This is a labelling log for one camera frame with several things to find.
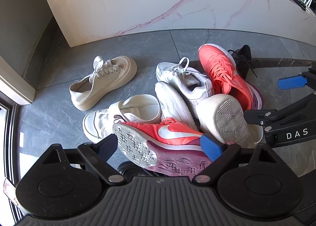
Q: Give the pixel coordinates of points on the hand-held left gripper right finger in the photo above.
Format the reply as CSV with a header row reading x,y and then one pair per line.
x,y
209,147

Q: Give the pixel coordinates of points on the orange sneaker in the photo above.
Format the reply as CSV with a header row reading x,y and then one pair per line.
x,y
222,73
148,129

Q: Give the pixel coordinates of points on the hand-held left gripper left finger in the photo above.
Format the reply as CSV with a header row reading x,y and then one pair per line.
x,y
106,145

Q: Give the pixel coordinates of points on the cream platform sneaker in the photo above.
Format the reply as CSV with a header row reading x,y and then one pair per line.
x,y
108,85

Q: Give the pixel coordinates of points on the sliding door frame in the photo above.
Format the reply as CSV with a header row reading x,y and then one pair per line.
x,y
12,129

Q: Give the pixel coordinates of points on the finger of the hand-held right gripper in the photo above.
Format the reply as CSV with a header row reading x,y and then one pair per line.
x,y
259,117
292,83

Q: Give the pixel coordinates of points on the white grey laced sneaker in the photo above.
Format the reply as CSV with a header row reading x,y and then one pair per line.
x,y
172,102
182,85

